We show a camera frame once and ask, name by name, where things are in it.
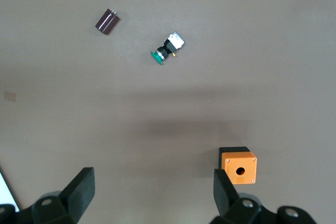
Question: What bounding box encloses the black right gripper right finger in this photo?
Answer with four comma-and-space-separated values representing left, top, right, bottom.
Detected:
209, 168, 320, 224

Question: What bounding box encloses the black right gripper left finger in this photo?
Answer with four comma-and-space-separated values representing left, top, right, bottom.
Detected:
15, 167, 96, 224

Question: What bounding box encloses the white drawer cabinet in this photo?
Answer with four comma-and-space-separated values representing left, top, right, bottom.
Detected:
0, 167, 21, 213

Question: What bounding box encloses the green mushroom push button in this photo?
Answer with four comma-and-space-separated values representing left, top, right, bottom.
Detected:
150, 31, 185, 66

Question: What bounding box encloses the dark maroon cylindrical capacitor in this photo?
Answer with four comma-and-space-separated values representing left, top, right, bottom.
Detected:
94, 8, 121, 36

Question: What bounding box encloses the orange push button enclosure box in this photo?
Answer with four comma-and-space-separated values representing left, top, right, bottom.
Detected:
218, 146, 258, 185

